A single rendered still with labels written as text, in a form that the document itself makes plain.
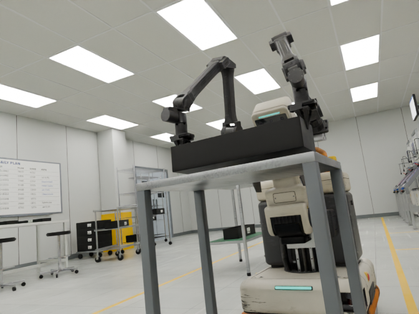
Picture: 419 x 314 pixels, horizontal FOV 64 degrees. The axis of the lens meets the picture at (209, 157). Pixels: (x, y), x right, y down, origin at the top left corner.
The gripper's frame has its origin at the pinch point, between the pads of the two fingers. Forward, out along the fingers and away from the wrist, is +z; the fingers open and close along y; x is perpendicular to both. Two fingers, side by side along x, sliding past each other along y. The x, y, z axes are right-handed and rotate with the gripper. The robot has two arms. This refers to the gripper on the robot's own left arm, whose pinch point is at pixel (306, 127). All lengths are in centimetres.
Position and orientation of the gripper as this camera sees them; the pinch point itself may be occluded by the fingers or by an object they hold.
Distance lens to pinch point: 130.7
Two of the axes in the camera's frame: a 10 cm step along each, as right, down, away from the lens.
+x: 5.2, 1.1, 8.5
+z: 1.0, 9.8, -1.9
